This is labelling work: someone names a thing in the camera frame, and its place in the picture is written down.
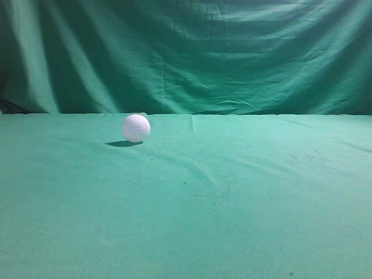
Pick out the white dimpled golf ball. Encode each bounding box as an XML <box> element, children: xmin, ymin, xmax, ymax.
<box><xmin>122</xmin><ymin>114</ymin><xmax>151</xmax><ymax>143</ymax></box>

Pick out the green table cloth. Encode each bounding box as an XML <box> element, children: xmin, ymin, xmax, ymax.
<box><xmin>1</xmin><ymin>114</ymin><xmax>371</xmax><ymax>278</ymax></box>

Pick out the green backdrop cloth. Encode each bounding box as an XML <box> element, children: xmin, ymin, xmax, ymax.
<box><xmin>1</xmin><ymin>1</ymin><xmax>371</xmax><ymax>115</ymax></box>

